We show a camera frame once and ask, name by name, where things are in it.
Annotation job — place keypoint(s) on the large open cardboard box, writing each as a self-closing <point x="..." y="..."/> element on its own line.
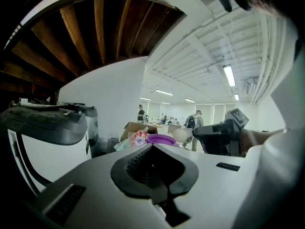
<point x="129" y="130"/>

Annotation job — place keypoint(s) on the ceiling air conditioner unit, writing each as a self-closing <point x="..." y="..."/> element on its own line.
<point x="251" y="87"/>

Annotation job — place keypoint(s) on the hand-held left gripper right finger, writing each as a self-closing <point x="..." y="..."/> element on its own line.
<point x="209" y="182"/>

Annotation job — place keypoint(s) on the white black cleaning machine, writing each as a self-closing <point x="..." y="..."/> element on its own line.
<point x="52" y="142"/>

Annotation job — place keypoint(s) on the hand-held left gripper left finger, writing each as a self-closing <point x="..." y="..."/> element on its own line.
<point x="100" y="187"/>

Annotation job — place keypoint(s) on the person's right forearm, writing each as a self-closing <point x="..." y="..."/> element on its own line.
<point x="259" y="137"/>

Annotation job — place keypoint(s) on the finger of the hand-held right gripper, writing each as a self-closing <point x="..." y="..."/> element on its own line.
<point x="205" y="132"/>

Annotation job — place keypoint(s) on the ceiling light bar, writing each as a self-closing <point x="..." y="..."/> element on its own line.
<point x="229" y="75"/>
<point x="190" y="100"/>
<point x="164" y="92"/>

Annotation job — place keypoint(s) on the purple detergent tub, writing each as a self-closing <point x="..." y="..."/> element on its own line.
<point x="160" y="139"/>

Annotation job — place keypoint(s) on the pink white detergent pouch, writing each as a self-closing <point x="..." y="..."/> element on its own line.
<point x="135" y="141"/>

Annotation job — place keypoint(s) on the wooden staircase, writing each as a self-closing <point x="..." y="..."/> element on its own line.
<point x="78" y="32"/>

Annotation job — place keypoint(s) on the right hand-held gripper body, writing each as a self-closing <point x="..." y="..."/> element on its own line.
<point x="228" y="137"/>

